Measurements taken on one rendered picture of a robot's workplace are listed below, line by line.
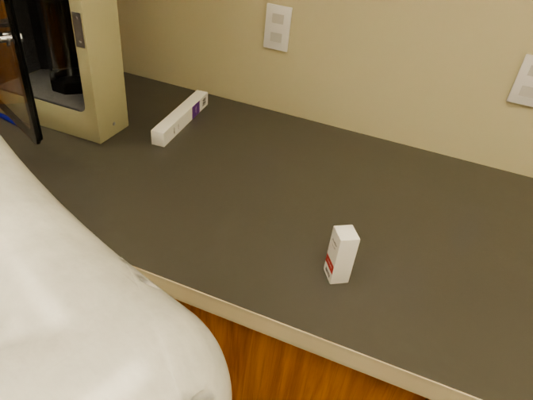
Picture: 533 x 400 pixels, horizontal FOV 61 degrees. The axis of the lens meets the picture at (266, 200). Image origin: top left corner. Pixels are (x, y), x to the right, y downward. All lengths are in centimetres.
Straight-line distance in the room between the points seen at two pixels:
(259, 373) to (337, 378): 16
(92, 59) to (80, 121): 16
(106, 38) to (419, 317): 84
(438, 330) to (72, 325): 62
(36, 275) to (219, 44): 114
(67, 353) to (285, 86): 115
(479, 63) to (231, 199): 67
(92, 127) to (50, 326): 90
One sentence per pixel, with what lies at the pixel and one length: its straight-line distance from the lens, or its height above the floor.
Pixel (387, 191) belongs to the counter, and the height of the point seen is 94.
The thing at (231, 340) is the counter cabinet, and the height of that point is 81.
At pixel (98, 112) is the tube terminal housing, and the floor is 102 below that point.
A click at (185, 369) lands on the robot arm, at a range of 25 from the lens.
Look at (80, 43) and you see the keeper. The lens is 106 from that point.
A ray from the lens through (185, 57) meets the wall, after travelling 144.
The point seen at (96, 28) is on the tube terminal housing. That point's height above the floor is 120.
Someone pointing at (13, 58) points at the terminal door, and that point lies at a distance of 101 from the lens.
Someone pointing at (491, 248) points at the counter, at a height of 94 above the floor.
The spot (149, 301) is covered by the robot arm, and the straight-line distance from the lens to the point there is 27.
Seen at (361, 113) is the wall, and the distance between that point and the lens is 129.
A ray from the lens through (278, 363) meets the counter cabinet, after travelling 86.
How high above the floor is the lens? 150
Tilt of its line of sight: 36 degrees down
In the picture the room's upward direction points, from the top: 7 degrees clockwise
